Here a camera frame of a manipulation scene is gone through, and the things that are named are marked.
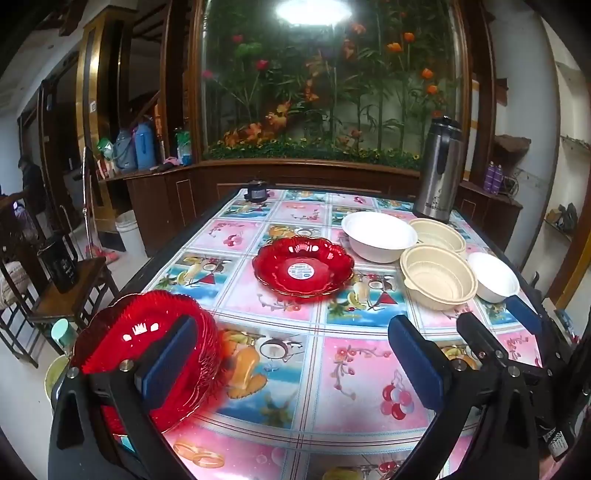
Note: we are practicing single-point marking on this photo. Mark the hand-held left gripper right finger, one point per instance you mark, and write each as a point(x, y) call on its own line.
point(415, 364)

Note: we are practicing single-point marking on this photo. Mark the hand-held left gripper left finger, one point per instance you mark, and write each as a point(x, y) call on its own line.
point(168, 360)

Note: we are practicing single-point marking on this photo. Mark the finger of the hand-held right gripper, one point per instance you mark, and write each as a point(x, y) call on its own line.
point(524, 314)
point(480, 334)

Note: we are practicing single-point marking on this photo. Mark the small white bowl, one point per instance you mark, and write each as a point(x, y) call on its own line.
point(491, 277)

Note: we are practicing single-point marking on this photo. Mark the stack of red plates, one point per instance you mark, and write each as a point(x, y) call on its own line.
point(115, 332)

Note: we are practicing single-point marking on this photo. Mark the beige plastic bowl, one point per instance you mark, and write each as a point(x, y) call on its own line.
point(438, 233)
point(438, 277)

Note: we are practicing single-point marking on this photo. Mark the large white bowl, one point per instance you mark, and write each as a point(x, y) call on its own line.
point(378, 244)

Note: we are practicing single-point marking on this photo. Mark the red labelled scalloped dish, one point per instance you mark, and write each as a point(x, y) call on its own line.
point(286, 258)

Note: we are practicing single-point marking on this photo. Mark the printed fruit tablecloth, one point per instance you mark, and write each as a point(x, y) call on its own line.
point(351, 383)

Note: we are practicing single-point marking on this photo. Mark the pair of shoes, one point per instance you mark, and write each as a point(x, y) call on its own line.
point(563, 217)

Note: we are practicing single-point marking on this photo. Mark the green lidded jar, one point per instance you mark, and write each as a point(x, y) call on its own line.
point(63, 334)

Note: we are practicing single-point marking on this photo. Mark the green bowl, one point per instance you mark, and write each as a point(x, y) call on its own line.
point(54, 376)

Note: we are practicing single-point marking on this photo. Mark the white plastic bucket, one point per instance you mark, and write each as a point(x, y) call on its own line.
point(130, 235)

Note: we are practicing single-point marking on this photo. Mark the purple bottle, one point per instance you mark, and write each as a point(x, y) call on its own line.
point(489, 177)
point(498, 179)

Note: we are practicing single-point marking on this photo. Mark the black bag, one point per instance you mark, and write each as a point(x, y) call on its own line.
point(57, 265)

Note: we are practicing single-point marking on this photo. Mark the dark ornate wooden chair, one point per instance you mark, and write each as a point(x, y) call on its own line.
point(11, 323)

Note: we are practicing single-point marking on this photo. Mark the dark wooden cabinet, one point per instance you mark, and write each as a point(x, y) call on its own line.
point(184, 198)

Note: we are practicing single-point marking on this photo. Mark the stainless steel thermos jug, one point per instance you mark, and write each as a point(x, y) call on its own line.
point(438, 175)

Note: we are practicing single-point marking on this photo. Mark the beige cushion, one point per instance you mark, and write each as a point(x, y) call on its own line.
point(7, 281)

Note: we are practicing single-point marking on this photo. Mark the small black round container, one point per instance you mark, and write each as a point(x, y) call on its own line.
point(256, 190)

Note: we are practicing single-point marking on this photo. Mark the pink cloth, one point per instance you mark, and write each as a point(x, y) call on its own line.
point(168, 162)

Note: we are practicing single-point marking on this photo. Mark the grey-blue thermos flask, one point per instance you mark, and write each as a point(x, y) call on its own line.
point(124, 154)

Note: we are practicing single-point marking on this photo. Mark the green plastic bottle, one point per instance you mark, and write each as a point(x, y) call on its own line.
point(183, 148)

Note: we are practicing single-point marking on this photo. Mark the blue thermos flask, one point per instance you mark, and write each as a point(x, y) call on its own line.
point(145, 147)

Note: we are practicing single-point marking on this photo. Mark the artificial flower display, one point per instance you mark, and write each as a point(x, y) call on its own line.
point(323, 92)

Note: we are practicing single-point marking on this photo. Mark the bright round lamp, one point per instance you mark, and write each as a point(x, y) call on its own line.
point(314, 9)

